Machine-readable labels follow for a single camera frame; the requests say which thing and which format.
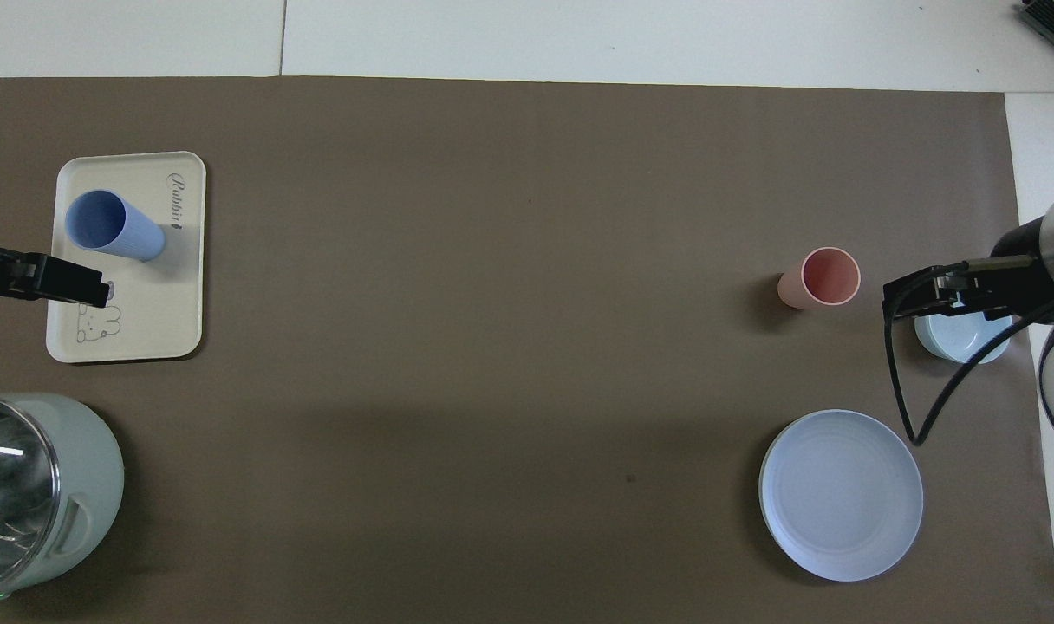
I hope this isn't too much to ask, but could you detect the light blue small bowl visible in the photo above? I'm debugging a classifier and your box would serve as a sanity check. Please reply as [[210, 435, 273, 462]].
[[914, 310, 1014, 364]]

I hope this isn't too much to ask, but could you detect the blue plastic cup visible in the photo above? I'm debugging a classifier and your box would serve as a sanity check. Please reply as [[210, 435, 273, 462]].
[[65, 190, 167, 263]]

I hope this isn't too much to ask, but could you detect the glass pot lid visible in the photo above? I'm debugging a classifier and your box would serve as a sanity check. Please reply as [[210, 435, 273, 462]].
[[0, 399, 62, 592]]

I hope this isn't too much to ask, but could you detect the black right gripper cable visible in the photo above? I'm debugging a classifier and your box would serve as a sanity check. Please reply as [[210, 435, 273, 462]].
[[885, 258, 1054, 448]]

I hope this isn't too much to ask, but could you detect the brown paper table mat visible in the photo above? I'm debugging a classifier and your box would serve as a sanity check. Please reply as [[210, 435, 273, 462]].
[[0, 76, 1054, 624]]

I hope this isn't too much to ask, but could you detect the mint green electric pot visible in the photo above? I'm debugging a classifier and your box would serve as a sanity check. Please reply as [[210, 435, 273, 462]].
[[0, 393, 126, 606]]

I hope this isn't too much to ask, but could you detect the pale blue round plate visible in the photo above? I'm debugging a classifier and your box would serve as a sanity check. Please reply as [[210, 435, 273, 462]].
[[758, 410, 924, 582]]

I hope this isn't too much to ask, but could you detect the pink plastic cup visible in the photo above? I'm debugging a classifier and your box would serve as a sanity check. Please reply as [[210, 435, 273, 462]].
[[777, 247, 862, 310]]

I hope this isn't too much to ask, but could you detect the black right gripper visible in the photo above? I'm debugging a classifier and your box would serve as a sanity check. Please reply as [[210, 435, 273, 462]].
[[882, 253, 1054, 327]]

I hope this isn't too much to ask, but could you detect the cream rabbit print tray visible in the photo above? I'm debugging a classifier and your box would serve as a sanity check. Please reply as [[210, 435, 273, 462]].
[[46, 152, 207, 364]]

